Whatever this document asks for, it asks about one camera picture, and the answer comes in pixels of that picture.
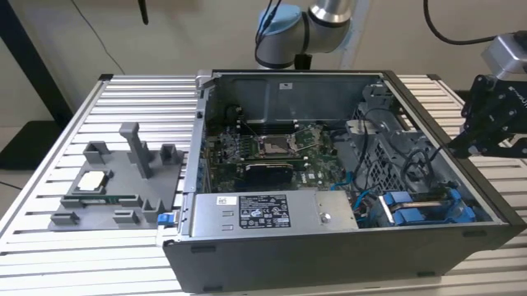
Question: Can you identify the hard disk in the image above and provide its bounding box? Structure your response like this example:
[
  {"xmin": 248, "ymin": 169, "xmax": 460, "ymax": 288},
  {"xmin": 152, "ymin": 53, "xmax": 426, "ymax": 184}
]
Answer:
[{"xmin": 380, "ymin": 187, "xmax": 476, "ymax": 226}]

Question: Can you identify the grey metal disk bay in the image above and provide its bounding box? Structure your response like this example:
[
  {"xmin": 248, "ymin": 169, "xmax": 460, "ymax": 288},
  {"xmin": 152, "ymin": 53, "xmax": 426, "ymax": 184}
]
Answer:
[{"xmin": 344, "ymin": 82, "xmax": 456, "ymax": 202}]

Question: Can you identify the black RAM slot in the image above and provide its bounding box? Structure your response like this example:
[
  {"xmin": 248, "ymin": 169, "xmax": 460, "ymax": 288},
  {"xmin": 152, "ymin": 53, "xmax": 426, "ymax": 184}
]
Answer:
[
  {"xmin": 238, "ymin": 120, "xmax": 300, "ymax": 131},
  {"xmin": 238, "ymin": 155, "xmax": 308, "ymax": 163}
]

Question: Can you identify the green Dell motherboard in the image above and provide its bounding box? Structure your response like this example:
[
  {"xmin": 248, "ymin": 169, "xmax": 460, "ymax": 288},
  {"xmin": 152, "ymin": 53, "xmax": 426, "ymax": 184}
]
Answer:
[{"xmin": 203, "ymin": 121, "xmax": 352, "ymax": 194}]

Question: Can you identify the metal socket cover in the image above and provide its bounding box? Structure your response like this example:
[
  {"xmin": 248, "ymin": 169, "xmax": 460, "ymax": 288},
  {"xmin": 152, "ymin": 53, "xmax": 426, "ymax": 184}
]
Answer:
[{"xmin": 294, "ymin": 127, "xmax": 327, "ymax": 146}]

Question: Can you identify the CPU socket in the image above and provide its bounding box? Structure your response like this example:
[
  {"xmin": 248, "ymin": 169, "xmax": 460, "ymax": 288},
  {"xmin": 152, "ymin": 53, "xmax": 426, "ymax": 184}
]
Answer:
[{"xmin": 255, "ymin": 133, "xmax": 296, "ymax": 157}]

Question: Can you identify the black graphics card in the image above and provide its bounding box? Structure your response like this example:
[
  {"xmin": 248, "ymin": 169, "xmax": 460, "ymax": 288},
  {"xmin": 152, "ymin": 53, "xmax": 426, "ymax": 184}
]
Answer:
[{"xmin": 242, "ymin": 161, "xmax": 296, "ymax": 192}]

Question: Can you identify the black open PC case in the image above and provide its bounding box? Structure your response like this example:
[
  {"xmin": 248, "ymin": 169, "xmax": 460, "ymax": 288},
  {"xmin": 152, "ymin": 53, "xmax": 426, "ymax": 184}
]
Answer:
[{"xmin": 162, "ymin": 68, "xmax": 527, "ymax": 294}]

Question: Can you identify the silver power supply unit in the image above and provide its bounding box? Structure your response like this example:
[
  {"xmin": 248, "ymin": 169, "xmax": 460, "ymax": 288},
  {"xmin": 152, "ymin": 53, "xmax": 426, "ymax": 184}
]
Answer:
[{"xmin": 191, "ymin": 189, "xmax": 360, "ymax": 239}]

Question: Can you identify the black antenna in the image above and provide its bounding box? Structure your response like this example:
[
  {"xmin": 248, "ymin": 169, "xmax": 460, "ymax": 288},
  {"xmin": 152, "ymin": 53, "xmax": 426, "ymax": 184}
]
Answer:
[{"xmin": 136, "ymin": 0, "xmax": 150, "ymax": 25}]

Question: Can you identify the grey parts rack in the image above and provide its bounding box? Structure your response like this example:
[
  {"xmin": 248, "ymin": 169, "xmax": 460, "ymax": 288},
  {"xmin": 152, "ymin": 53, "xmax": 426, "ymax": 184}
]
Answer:
[{"xmin": 48, "ymin": 121, "xmax": 187, "ymax": 232}]

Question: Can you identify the green RAM stick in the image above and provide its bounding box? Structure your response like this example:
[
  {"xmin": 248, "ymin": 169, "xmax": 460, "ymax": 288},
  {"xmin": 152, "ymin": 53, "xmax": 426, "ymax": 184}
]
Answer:
[{"xmin": 79, "ymin": 194, "xmax": 138, "ymax": 205}]

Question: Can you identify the silver CPU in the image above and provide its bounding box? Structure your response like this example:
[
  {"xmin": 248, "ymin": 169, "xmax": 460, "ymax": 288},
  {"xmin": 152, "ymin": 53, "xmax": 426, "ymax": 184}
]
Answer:
[{"xmin": 76, "ymin": 170, "xmax": 108, "ymax": 191}]

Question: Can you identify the black stand with base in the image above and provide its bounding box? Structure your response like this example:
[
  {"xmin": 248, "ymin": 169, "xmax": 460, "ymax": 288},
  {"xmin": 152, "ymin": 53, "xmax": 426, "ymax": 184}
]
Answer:
[{"xmin": 0, "ymin": 0, "xmax": 76, "ymax": 171}]

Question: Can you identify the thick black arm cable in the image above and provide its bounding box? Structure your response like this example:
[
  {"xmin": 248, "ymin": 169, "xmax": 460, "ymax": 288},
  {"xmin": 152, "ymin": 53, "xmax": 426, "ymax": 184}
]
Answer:
[{"xmin": 423, "ymin": 0, "xmax": 501, "ymax": 44}]

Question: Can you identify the black disk power wire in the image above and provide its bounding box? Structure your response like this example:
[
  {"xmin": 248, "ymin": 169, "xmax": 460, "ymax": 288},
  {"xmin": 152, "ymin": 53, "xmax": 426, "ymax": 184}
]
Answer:
[{"xmin": 400, "ymin": 147, "xmax": 447, "ymax": 186}]

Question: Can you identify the blue disk data wire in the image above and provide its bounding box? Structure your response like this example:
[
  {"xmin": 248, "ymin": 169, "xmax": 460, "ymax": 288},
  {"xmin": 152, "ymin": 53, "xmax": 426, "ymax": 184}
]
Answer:
[{"xmin": 356, "ymin": 190, "xmax": 375, "ymax": 217}]

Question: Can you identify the thin wire locking lever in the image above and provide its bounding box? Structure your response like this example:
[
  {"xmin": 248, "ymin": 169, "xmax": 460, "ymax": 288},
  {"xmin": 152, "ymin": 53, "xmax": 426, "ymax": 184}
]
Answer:
[{"xmin": 240, "ymin": 119, "xmax": 266, "ymax": 140}]

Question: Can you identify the black cable on arm joint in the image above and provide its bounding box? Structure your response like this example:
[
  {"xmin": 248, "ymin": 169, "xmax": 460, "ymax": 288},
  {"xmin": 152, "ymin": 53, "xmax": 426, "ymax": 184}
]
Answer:
[{"xmin": 254, "ymin": 0, "xmax": 286, "ymax": 50}]

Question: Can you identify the thin black wall cable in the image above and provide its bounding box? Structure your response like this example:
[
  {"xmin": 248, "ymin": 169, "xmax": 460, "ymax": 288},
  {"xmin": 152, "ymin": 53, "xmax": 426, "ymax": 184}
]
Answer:
[{"xmin": 70, "ymin": 0, "xmax": 126, "ymax": 75}]

